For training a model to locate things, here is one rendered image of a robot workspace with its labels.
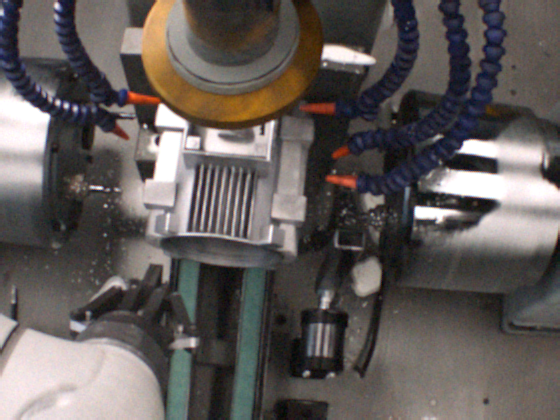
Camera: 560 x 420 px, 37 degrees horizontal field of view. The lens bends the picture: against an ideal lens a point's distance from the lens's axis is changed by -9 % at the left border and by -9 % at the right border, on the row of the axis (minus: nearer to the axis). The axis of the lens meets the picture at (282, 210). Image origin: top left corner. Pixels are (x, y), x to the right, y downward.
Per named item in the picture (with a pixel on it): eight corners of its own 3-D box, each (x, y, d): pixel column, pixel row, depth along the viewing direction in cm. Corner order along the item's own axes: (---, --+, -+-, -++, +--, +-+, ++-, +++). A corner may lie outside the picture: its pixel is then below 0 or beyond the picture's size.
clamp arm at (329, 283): (315, 273, 113) (336, 221, 88) (339, 275, 113) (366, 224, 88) (313, 300, 112) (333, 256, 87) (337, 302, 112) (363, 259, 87)
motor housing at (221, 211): (173, 121, 125) (163, 67, 107) (306, 135, 126) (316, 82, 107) (152, 258, 120) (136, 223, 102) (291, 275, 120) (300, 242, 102)
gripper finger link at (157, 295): (135, 319, 78) (150, 321, 78) (154, 280, 89) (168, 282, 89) (134, 358, 79) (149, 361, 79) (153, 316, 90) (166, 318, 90)
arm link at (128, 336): (54, 334, 66) (70, 307, 72) (55, 431, 68) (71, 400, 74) (164, 350, 66) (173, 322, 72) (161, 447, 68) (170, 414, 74)
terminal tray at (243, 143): (197, 81, 111) (195, 58, 104) (281, 89, 111) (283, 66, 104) (182, 171, 107) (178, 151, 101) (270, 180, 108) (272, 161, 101)
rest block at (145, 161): (146, 146, 137) (139, 119, 125) (190, 150, 137) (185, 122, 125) (141, 183, 135) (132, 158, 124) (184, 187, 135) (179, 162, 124)
